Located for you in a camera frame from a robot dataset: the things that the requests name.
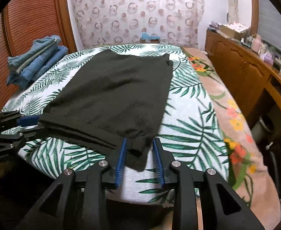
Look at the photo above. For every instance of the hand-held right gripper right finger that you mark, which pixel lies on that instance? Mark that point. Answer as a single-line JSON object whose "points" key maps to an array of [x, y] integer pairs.
{"points": [[160, 165]]}

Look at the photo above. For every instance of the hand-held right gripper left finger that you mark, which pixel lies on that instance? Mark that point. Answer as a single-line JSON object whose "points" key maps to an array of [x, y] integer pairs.
{"points": [[120, 163]]}

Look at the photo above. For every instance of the cream tied curtain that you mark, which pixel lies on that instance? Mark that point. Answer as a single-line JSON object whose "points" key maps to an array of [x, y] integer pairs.
{"points": [[232, 4]]}

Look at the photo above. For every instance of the small white bottle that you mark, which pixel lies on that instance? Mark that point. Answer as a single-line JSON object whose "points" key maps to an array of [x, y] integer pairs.
{"points": [[262, 49]]}

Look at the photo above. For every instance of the large cardboard box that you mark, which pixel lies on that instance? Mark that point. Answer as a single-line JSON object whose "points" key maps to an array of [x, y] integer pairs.
{"points": [[232, 32]]}

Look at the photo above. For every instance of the circle patterned curtain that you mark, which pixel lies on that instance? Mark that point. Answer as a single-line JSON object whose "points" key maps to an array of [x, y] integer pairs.
{"points": [[140, 12]]}

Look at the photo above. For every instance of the small cardboard box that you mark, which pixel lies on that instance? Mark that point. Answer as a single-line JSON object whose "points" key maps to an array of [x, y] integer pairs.
{"points": [[151, 41]]}

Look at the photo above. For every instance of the grey window blind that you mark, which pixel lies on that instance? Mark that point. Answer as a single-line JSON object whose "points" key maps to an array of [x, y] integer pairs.
{"points": [[274, 21]]}

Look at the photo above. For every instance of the dark blue folded jeans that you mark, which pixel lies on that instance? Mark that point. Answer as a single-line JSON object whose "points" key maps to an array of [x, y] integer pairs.
{"points": [[47, 64]]}

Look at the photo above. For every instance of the floral blanket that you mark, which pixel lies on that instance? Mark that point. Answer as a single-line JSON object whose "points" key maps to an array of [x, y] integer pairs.
{"points": [[238, 129]]}

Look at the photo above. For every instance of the purple tissue pack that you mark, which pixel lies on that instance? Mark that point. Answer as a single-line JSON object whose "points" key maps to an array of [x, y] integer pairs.
{"points": [[267, 58]]}

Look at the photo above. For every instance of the wooden louvred wardrobe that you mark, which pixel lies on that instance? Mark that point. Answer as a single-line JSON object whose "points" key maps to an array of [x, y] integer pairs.
{"points": [[35, 16]]}

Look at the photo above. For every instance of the light blue folded jeans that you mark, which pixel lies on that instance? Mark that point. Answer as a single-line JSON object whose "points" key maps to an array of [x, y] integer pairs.
{"points": [[37, 50]]}

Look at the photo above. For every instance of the blue cloth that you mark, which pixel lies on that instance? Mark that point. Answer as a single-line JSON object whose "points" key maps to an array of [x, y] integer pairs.
{"points": [[148, 36]]}

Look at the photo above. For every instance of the wooden window frame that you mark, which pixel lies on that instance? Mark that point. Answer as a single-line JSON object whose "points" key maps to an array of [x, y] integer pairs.
{"points": [[253, 4]]}

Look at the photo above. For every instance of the black pants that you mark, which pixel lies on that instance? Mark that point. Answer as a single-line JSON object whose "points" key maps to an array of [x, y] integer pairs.
{"points": [[111, 95]]}

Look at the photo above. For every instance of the leaf print bed sheet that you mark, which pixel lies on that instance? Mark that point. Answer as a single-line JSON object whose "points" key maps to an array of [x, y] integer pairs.
{"points": [[193, 136]]}

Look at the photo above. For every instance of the wooden cabinet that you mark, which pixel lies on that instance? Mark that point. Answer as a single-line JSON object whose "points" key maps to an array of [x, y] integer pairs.
{"points": [[238, 67]]}

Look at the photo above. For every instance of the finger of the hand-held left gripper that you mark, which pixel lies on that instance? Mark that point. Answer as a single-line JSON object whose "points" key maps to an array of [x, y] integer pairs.
{"points": [[23, 136], [29, 121]]}

